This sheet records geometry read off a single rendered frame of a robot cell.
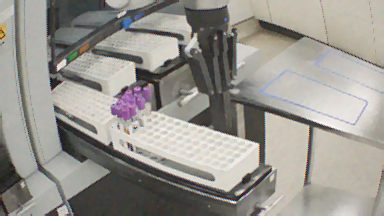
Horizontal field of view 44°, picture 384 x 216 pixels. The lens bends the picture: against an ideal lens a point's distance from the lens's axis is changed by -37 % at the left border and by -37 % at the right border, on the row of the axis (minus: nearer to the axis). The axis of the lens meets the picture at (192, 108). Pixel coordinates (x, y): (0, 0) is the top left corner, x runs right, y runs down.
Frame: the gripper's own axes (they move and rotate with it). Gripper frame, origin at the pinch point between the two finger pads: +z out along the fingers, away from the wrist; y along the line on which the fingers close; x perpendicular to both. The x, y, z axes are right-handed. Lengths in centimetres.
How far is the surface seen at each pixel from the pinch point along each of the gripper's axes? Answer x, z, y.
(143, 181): -15.3, 17.2, 6.8
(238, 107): -16.6, 16.4, -25.3
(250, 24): -157, 90, -223
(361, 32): -54, 66, -229
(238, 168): 4.8, 9.7, 1.9
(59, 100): -49.1, 8.8, 3.5
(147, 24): -58, 9, -42
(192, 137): -9.0, 9.2, -2.1
